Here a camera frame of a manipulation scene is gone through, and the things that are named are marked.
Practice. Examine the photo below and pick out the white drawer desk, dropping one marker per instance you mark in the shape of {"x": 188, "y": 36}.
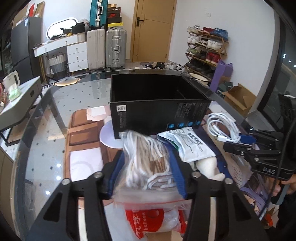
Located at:
{"x": 76, "y": 50}

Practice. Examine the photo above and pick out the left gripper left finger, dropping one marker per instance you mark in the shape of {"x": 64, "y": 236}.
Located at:
{"x": 58, "y": 219}

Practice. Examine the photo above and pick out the anime print table mat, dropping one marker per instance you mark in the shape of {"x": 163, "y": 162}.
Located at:
{"x": 90, "y": 144}

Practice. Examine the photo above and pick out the white suitcase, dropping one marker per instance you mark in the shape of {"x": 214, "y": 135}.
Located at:
{"x": 96, "y": 49}

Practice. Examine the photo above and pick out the wooden door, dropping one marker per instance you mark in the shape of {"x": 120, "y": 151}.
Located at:
{"x": 152, "y": 28}

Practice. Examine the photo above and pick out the grey side table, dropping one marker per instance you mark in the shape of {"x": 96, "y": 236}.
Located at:
{"x": 18, "y": 110}

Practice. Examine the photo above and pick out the white electric kettle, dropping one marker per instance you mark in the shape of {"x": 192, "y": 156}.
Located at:
{"x": 11, "y": 82}

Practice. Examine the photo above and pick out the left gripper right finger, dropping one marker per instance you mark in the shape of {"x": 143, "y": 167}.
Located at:
{"x": 235, "y": 219}

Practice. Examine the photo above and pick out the silver suitcase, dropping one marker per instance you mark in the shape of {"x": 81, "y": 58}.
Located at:
{"x": 115, "y": 48}

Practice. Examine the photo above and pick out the black refrigerator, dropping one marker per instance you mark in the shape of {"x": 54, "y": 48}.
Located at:
{"x": 24, "y": 37}

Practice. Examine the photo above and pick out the black cardboard box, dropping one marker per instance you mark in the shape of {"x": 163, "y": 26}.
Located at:
{"x": 154, "y": 103}

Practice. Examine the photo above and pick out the white medicine sachet pack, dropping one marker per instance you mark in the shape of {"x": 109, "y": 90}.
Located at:
{"x": 190, "y": 147}

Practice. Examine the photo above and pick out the oval mirror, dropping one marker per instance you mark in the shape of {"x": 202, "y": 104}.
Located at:
{"x": 58, "y": 27}

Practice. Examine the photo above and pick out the right hand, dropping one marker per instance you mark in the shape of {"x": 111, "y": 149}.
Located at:
{"x": 276, "y": 190}

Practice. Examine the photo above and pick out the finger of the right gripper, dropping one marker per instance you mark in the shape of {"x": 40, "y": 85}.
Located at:
{"x": 247, "y": 150}
{"x": 246, "y": 138}

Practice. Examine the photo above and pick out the shoe rack with shoes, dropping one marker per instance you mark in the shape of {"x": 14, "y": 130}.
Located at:
{"x": 206, "y": 47}

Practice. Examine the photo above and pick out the bag of beige rope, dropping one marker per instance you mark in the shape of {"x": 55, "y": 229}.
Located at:
{"x": 146, "y": 179}

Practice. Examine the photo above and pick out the red balloon glue bag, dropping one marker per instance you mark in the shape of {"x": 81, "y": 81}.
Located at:
{"x": 158, "y": 220}

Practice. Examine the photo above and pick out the woven laundry basket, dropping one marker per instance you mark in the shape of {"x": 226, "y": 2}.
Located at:
{"x": 57, "y": 65}

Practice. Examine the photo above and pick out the stack of shoe boxes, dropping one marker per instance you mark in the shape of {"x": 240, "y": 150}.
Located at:
{"x": 114, "y": 18}

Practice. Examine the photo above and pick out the teal suitcase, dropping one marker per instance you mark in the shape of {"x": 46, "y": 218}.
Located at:
{"x": 98, "y": 14}

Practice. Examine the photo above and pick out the open cardboard box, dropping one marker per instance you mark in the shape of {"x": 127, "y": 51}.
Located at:
{"x": 240, "y": 98}

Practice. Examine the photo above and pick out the green wet wipes pack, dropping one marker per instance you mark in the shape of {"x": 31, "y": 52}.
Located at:
{"x": 13, "y": 92}

